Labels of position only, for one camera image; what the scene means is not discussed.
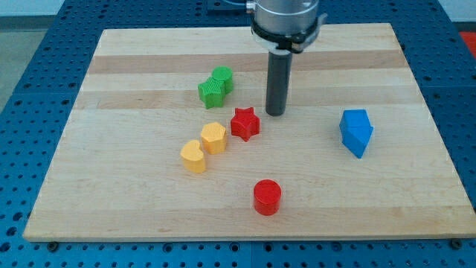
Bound green star block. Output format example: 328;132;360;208
198;77;225;109

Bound yellow hexagon block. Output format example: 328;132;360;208
201;122;228;154

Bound blue cube block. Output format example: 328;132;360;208
339;109;370;130

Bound blue triangle block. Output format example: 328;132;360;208
339;126;374;159

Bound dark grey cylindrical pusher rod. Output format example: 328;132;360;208
266;52;292;116

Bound green cylinder block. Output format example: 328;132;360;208
211;66;234;94

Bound wooden board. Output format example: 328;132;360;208
23;23;475;242

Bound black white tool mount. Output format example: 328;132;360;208
251;13;327;54

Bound red star block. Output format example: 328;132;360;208
231;107;260;142

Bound yellow heart block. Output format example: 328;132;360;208
180;140;206;173

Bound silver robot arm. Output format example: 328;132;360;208
245;0;327;116

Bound red cylinder block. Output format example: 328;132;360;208
253;179;282;216

